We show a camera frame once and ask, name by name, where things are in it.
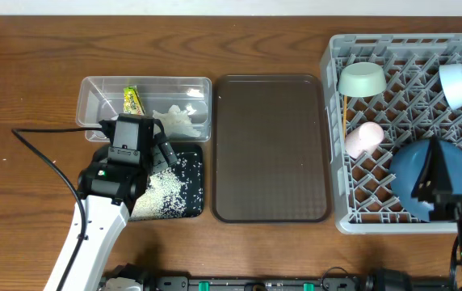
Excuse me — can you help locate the dark blue plate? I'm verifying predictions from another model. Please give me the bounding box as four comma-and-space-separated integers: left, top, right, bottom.
389, 140, 462, 222

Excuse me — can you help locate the white tissue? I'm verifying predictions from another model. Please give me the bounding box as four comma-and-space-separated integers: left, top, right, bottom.
153, 105, 201, 137

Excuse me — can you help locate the green snack wrapper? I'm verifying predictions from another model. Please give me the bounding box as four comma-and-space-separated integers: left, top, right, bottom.
124, 86, 145, 116

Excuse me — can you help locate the white cooked rice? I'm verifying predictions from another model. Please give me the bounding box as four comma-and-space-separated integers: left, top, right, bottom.
129, 155, 202, 221

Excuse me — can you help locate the pink cup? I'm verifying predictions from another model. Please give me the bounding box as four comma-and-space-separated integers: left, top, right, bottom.
344, 121, 384, 158

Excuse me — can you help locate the light blue bowl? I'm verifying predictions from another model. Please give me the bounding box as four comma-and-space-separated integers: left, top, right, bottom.
439, 64, 462, 110

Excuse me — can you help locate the wooden chopstick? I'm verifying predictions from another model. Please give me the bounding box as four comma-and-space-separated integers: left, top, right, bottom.
342, 95, 348, 138

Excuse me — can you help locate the mint green bowl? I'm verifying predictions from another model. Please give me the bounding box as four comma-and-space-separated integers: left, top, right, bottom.
338, 62, 387, 98

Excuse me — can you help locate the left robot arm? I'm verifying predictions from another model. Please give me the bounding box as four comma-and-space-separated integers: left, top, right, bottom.
45, 114, 177, 290

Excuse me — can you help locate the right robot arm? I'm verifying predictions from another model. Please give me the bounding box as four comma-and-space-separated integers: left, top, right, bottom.
389, 137, 462, 290

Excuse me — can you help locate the clear plastic waste bin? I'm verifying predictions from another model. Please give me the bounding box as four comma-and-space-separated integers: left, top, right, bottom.
76, 76, 212, 142

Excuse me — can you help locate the grey dishwasher rack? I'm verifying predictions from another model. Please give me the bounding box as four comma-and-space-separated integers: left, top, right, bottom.
321, 33, 462, 234

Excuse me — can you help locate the black plastic tray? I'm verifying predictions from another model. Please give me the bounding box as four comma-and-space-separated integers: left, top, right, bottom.
90, 143, 205, 221

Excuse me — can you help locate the brown serving tray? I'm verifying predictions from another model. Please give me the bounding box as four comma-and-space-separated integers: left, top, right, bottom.
212, 74, 332, 223

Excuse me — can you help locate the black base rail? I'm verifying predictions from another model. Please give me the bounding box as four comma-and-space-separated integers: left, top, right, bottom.
101, 264, 458, 291

